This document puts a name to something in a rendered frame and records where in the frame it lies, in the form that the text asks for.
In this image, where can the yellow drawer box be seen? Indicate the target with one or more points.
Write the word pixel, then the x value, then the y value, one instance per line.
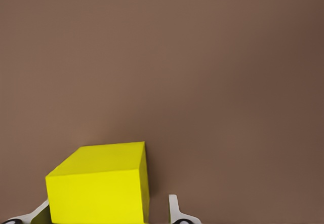
pixel 101 183

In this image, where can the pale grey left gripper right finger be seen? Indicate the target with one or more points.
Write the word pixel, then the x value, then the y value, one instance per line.
pixel 177 212

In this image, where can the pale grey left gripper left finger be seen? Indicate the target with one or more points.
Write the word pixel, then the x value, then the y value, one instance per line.
pixel 30 215

